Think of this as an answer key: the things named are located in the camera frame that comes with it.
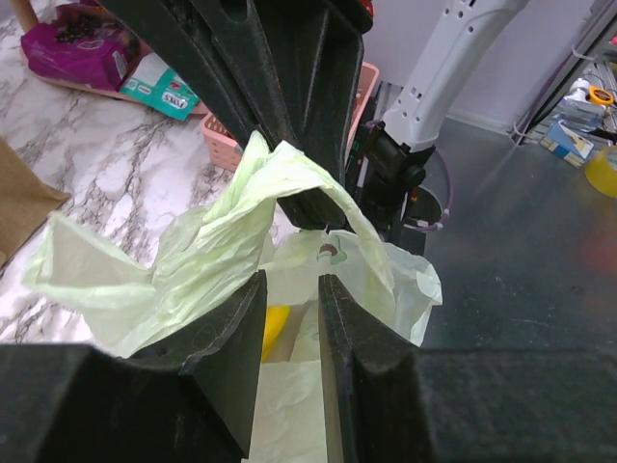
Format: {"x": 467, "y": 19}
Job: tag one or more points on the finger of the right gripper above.
{"x": 220, "y": 49}
{"x": 317, "y": 50}

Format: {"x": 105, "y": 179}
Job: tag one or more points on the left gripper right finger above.
{"x": 387, "y": 400}

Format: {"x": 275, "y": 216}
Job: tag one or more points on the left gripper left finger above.
{"x": 189, "y": 397}

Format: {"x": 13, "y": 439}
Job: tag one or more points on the yellow toy bananas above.
{"x": 275, "y": 320}

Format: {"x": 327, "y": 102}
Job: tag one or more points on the light green plastic grocery bag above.
{"x": 281, "y": 215}

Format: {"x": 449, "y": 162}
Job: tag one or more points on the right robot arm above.
{"x": 401, "y": 142}

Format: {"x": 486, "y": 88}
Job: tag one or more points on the purple snack bag right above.
{"x": 84, "y": 44}

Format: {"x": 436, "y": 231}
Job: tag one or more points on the brown paper bag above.
{"x": 26, "y": 202}

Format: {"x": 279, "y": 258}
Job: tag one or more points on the teal white snack packet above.
{"x": 156, "y": 85}

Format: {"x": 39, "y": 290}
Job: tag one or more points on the pink plastic basket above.
{"x": 225, "y": 153}

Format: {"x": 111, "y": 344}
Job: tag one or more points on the pink tiered shelf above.
{"x": 27, "y": 19}

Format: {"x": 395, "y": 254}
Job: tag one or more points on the yellow tape roll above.
{"x": 601, "y": 172}

